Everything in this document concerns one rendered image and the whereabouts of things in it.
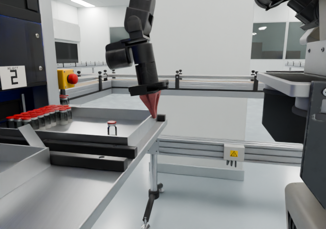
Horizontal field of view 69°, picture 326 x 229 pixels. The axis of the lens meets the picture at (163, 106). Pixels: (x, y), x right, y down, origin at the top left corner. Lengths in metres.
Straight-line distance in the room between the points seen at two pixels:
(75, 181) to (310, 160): 0.33
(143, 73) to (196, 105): 1.51
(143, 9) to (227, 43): 1.49
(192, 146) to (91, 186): 1.23
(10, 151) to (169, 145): 1.20
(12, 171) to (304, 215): 0.49
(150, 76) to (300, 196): 0.43
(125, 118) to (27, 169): 0.39
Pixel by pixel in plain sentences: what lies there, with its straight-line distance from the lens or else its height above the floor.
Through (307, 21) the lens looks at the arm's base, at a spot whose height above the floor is 1.15.
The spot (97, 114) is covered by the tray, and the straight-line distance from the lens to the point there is 0.80.
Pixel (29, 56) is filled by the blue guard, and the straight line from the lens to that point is 0.83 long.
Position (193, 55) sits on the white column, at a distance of 2.07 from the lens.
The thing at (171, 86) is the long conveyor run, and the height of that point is 0.90.
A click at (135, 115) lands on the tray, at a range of 0.75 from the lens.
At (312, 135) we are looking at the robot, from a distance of 0.33.
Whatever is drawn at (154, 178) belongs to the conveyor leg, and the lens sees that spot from 1.75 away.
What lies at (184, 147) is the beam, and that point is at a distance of 1.59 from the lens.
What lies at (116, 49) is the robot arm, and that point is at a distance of 0.66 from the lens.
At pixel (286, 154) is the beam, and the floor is 0.51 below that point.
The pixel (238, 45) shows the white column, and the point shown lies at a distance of 2.07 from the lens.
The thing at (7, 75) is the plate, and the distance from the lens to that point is 0.76.
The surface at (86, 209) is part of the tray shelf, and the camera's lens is 0.35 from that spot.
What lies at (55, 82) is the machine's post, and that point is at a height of 0.99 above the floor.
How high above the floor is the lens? 1.07
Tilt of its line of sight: 11 degrees down
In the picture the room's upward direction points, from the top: straight up
